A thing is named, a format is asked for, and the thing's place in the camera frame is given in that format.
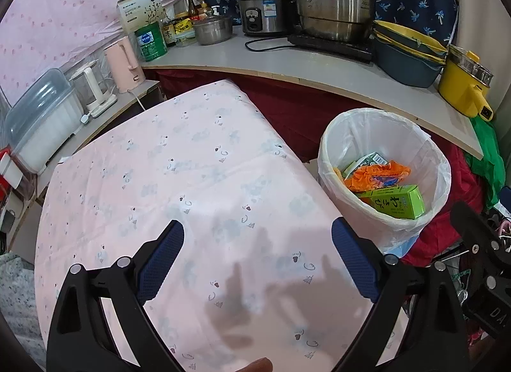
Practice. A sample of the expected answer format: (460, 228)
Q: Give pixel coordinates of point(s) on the yellow electric cooking pot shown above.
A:
(459, 88)

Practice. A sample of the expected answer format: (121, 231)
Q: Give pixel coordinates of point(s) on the pink electric kettle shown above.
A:
(121, 64)

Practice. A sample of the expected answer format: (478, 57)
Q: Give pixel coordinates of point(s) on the red white plastic box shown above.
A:
(10, 172)

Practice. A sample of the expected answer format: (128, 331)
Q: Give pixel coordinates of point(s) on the white glass kettle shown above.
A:
(94, 84)

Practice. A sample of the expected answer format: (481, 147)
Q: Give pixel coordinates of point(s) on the small steel lidded pot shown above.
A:
(211, 32)

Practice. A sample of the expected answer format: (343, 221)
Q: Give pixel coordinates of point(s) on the green cardboard box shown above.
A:
(399, 202)

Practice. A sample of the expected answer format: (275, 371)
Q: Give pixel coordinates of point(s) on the beige carton box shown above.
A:
(137, 8)

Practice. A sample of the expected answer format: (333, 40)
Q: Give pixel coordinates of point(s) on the white power plug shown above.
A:
(85, 119)

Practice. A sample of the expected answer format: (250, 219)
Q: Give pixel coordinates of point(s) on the grey speckled cloth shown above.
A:
(16, 288)

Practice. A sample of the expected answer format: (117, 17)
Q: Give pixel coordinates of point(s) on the yellow label jar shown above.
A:
(183, 24)

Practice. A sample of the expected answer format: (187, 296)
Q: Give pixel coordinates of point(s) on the pink dotted curtain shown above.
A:
(60, 4)

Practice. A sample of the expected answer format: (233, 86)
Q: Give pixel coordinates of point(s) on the yellow green food bag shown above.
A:
(371, 158)

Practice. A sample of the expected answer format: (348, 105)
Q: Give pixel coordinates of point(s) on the black induction cooktop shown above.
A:
(331, 46)

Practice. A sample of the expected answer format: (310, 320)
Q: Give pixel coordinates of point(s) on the orange snack wrapper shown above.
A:
(371, 174)

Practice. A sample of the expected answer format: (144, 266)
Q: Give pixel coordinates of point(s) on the light blue plastic bag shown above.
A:
(399, 246)

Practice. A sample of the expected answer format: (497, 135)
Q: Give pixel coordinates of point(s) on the green tin can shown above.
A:
(149, 44)

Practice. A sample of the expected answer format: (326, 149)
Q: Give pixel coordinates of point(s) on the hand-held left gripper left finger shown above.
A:
(159, 268)

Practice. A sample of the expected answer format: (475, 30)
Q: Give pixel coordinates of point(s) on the person's left hand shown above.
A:
(255, 366)

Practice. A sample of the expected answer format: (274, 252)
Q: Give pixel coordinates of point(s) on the green plastic bag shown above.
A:
(487, 156)

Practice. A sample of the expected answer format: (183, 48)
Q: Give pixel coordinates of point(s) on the brown bottle orange cap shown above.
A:
(203, 10)

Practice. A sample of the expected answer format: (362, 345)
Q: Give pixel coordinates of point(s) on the white pump bottle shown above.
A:
(216, 11)

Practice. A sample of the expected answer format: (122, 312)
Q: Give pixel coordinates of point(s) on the dark red cloth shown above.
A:
(295, 116)

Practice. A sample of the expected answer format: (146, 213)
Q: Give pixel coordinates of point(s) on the dark sauce bottle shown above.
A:
(168, 34)

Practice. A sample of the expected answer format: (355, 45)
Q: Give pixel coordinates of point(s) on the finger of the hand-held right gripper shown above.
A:
(479, 236)

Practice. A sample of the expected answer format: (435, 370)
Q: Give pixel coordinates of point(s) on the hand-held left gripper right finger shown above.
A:
(355, 260)

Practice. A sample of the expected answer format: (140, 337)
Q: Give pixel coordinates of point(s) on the large steel steamer pot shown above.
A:
(335, 8)

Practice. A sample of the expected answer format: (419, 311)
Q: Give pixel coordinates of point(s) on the steel rice cooker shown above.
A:
(263, 12)

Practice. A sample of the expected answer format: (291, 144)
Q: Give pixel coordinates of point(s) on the pink trash bin white liner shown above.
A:
(399, 136)

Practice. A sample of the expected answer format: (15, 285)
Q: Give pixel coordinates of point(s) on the blue yellow plastic basin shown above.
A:
(399, 68)
(399, 32)

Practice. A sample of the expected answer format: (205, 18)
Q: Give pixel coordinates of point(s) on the beige curtain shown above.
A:
(475, 4)

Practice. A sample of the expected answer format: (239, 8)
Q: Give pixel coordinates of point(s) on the white container clear lid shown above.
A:
(44, 136)

